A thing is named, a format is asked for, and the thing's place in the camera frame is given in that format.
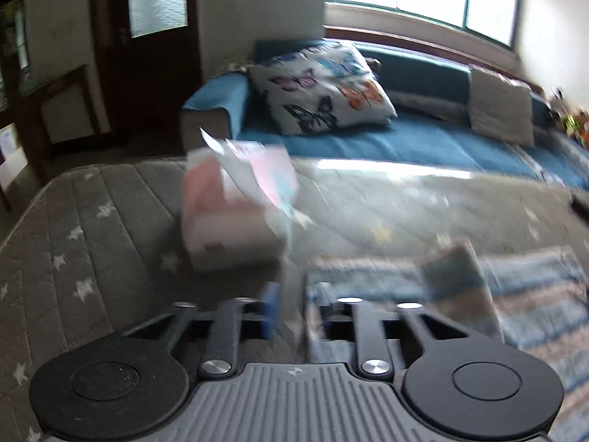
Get pink tissue box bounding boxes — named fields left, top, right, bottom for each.
left=180, top=128, right=318, bottom=273

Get dark wooden glass door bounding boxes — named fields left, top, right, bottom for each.
left=89, top=0, right=203, bottom=135

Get grey star quilted table cover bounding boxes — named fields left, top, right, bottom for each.
left=0, top=157, right=589, bottom=442

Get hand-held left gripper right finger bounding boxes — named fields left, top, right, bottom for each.
left=317, top=292, right=471, bottom=378

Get blue sofa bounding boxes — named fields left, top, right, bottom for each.
left=180, top=39, right=589, bottom=192

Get dark wooden shelf cabinet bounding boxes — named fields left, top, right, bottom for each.
left=0, top=0, right=93, bottom=213

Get plain grey pillow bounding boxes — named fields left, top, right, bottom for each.
left=467, top=63, right=537, bottom=148

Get butterfly print pillow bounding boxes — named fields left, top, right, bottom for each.
left=247, top=41, right=399, bottom=136

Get striped blue pink cloth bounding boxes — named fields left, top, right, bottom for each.
left=304, top=237, right=589, bottom=442

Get colourful toys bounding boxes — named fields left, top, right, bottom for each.
left=547, top=87, right=589, bottom=149

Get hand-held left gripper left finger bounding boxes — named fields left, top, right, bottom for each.
left=120, top=281, right=282, bottom=378

